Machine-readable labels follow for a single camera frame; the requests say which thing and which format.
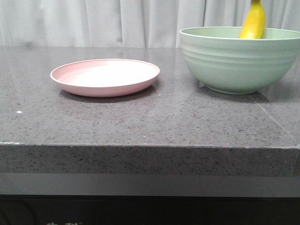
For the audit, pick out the pink plate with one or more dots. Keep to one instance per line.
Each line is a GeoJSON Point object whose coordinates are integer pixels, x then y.
{"type": "Point", "coordinates": [105, 77]}

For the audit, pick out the yellow banana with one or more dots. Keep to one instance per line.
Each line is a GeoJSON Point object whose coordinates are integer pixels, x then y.
{"type": "Point", "coordinates": [254, 24]}

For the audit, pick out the green bowl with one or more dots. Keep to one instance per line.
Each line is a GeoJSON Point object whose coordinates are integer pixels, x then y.
{"type": "Point", "coordinates": [225, 63]}

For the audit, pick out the white curtain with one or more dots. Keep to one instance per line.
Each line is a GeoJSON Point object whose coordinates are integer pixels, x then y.
{"type": "Point", "coordinates": [111, 23]}

